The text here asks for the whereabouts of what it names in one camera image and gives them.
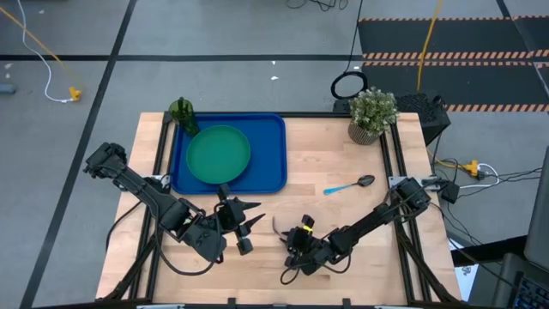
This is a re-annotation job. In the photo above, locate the black side desk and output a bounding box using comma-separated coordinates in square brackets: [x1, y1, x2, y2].
[467, 251, 549, 309]

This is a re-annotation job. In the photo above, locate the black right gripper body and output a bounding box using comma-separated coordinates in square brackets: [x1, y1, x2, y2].
[285, 214, 321, 267]

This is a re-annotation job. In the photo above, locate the green plastic plate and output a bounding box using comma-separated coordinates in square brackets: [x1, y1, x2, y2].
[185, 124, 252, 185]

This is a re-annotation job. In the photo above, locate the black table frame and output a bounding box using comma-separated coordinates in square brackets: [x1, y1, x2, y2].
[96, 110, 462, 309]

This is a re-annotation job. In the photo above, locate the white cable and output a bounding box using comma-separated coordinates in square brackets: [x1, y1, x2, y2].
[461, 161, 501, 190]
[15, 0, 75, 104]

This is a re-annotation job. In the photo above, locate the black power adapter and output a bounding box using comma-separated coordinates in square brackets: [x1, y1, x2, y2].
[440, 181, 462, 205]

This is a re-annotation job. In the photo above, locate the potted plant in ribbed pot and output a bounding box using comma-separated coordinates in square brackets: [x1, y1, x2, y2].
[347, 87, 401, 147]

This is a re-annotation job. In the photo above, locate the spoon with blue handle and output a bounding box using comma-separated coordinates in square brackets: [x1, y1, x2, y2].
[323, 174, 377, 197]

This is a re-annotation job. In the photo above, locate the black hazard striped floor mat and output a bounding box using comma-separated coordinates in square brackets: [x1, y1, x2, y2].
[358, 15, 549, 113]

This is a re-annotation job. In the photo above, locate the blue plastic tray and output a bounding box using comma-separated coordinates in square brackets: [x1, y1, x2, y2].
[170, 112, 288, 196]

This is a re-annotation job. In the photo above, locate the black keyboard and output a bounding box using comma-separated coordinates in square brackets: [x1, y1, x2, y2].
[510, 274, 549, 309]

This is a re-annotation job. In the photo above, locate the yellow cable with plug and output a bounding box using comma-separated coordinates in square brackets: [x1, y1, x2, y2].
[0, 6, 84, 103]

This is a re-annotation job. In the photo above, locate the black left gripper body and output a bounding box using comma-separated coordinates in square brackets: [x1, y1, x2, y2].
[214, 183, 254, 257]

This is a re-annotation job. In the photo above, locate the black perforated box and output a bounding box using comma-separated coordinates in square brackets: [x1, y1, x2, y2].
[394, 92, 452, 146]

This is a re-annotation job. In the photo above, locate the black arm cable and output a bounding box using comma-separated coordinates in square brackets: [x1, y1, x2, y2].
[105, 200, 143, 253]
[280, 251, 353, 286]

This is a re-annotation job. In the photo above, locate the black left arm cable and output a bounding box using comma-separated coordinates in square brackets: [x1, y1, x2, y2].
[105, 200, 143, 253]

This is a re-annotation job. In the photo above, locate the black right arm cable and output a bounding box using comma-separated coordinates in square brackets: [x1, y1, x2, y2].
[280, 251, 353, 286]

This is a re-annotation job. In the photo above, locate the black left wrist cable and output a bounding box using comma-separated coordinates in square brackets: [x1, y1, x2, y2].
[153, 222, 225, 277]

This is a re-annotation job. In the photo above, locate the green patterned cup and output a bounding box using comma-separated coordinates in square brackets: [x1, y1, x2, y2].
[168, 96, 201, 137]

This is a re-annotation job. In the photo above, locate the yellow connector with cable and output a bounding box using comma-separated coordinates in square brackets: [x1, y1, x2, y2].
[426, 148, 480, 177]

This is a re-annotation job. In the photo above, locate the white paper sheet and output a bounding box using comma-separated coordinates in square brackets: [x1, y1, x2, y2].
[453, 264, 478, 301]

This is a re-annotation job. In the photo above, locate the thin grey fork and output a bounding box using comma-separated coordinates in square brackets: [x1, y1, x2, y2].
[272, 216, 287, 242]

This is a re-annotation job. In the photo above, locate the long yellow cable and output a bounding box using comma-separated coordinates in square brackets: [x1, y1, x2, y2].
[416, 0, 443, 92]

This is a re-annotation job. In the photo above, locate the black coiled cable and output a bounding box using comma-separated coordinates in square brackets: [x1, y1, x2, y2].
[329, 0, 369, 100]

